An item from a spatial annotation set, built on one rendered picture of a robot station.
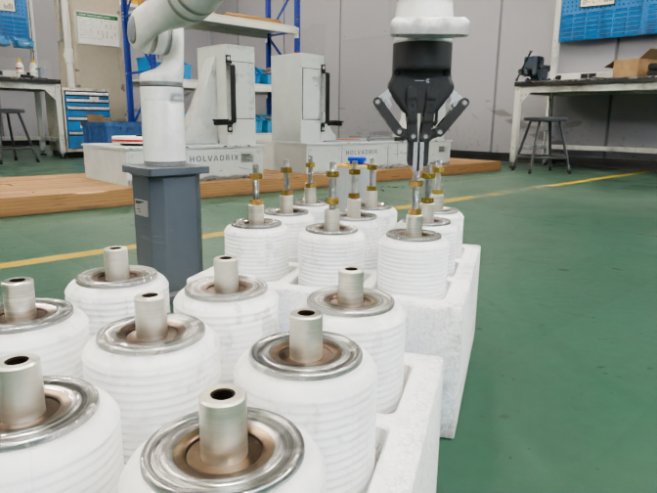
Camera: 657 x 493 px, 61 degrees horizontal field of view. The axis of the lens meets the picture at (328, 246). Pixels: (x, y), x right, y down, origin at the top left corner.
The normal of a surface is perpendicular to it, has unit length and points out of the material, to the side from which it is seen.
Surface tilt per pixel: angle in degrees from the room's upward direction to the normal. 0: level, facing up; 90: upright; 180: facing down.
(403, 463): 0
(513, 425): 0
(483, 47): 90
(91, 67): 90
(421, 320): 90
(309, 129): 90
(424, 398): 0
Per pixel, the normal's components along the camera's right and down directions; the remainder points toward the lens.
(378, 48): -0.73, 0.14
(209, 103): 0.68, 0.17
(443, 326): -0.31, 0.21
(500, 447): 0.01, -0.98
